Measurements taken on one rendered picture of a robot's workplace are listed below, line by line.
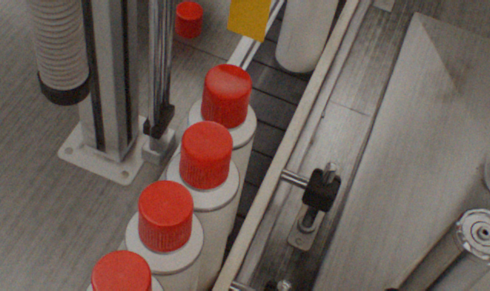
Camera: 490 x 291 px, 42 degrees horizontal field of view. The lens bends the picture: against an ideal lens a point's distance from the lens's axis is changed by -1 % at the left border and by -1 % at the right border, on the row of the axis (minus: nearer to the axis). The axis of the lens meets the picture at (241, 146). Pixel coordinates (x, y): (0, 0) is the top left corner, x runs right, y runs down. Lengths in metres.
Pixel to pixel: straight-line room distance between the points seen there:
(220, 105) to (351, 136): 0.34
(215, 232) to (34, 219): 0.26
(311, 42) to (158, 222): 0.37
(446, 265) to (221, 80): 0.20
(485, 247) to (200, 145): 0.19
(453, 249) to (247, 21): 0.22
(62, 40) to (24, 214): 0.32
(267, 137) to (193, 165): 0.27
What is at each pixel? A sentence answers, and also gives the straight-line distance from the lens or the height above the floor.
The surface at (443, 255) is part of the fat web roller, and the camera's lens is 0.46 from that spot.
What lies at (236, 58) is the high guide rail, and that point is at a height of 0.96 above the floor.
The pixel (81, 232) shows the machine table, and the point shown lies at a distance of 0.66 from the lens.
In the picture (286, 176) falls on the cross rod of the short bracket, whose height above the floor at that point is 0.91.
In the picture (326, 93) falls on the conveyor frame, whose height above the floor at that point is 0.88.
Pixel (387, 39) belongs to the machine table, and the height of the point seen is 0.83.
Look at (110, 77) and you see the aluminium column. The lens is 0.59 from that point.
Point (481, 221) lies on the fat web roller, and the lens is 0.45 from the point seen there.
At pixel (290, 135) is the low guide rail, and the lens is 0.63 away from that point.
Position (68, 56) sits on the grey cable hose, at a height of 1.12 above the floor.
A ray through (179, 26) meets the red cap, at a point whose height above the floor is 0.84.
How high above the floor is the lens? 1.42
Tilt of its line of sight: 55 degrees down
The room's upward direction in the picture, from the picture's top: 12 degrees clockwise
